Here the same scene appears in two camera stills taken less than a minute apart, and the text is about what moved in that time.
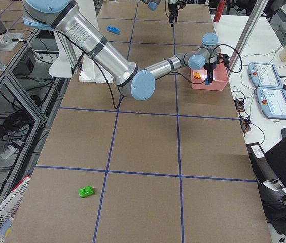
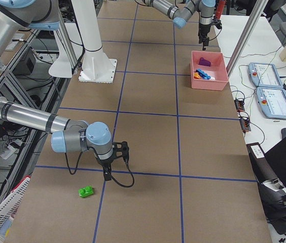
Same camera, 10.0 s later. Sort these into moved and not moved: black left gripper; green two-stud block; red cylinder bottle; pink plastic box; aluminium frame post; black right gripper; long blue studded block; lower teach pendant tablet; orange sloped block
Moved: black left gripper; black right gripper; long blue studded block
Not moved: red cylinder bottle; orange sloped block; aluminium frame post; pink plastic box; lower teach pendant tablet; green two-stud block
